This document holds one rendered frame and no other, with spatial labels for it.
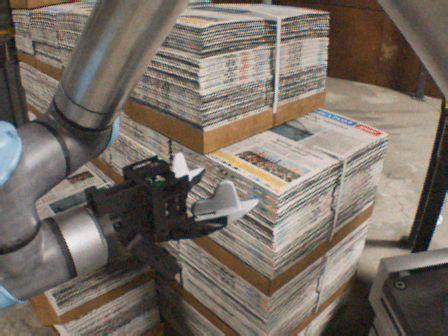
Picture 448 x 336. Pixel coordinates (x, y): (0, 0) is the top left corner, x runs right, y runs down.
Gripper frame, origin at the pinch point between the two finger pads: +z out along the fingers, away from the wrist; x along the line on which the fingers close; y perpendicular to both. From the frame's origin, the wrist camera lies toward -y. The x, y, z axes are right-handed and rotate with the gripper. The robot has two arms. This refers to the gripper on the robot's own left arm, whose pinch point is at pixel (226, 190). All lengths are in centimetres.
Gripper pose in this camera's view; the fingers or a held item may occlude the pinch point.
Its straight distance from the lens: 56.9
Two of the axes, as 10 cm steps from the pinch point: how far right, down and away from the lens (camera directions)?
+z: 7.5, -3.2, 5.7
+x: -6.6, -3.7, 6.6
